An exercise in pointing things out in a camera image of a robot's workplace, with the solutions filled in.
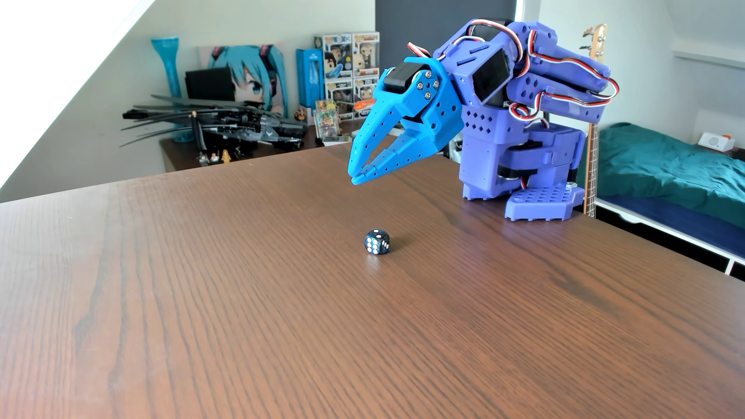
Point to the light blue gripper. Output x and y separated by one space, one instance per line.
417 106

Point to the dark blue dice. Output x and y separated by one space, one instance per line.
377 241

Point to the purple robot arm with base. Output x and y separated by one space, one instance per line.
494 151

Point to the orange white model airplane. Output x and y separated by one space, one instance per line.
364 105

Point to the vinyl figure box grey character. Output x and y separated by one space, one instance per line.
364 87

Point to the black framed mirror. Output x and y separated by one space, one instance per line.
454 150

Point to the vinyl figure box dark character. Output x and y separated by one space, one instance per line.
339 96

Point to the clear card display stand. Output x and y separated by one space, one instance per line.
327 121

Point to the vinyl figure box brown character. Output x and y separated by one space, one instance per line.
366 52

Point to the small brown figurine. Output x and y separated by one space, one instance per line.
300 114

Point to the vinyl figure box blue character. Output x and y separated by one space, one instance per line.
334 55

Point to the tall blue box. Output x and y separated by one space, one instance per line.
308 75

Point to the black aircraft model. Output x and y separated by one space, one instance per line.
244 125

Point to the anime girl picture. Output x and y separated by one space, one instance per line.
247 73

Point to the tiny yellow minifigure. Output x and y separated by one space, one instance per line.
226 156

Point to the black rectangular box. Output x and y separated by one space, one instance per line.
209 84

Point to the bass guitar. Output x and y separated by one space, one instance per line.
592 169

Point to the dark wooden sideboard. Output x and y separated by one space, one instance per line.
180 156

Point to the blue glass vase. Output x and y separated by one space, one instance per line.
169 58

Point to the bed with teal blanket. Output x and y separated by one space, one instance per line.
663 166

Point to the blue mattress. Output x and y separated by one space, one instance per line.
687 224

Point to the small white radio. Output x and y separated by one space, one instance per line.
715 141

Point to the white bed frame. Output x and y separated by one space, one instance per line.
669 229

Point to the white wall shelf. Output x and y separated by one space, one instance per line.
710 55

